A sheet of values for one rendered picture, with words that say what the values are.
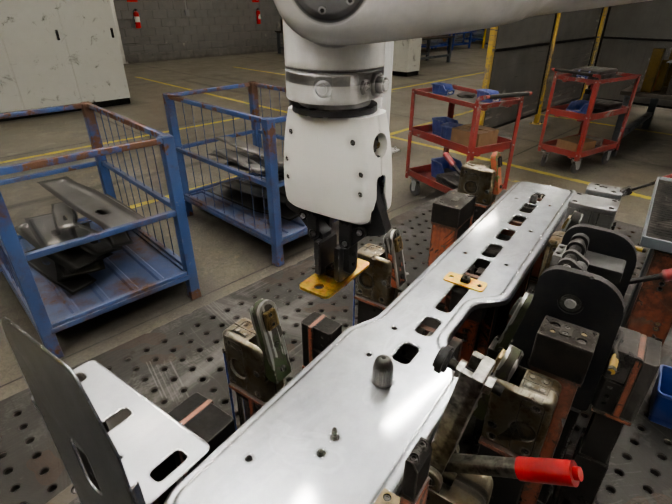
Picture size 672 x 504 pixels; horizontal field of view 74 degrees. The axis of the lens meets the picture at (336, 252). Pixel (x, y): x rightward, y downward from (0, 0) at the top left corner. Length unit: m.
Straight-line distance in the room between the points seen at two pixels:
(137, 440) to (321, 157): 0.46
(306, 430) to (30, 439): 0.72
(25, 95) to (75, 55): 0.96
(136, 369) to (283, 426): 0.69
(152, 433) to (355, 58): 0.54
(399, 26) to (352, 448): 0.50
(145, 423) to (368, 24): 0.58
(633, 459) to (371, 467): 0.67
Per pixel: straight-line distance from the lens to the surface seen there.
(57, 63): 8.46
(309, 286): 0.46
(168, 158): 2.39
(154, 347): 1.32
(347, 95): 0.37
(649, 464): 1.17
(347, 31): 0.30
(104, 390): 0.78
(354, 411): 0.68
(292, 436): 0.65
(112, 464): 0.31
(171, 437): 0.68
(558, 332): 0.68
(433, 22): 0.31
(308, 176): 0.42
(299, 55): 0.38
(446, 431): 0.49
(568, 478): 0.48
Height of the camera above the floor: 1.51
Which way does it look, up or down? 29 degrees down
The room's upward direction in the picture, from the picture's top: straight up
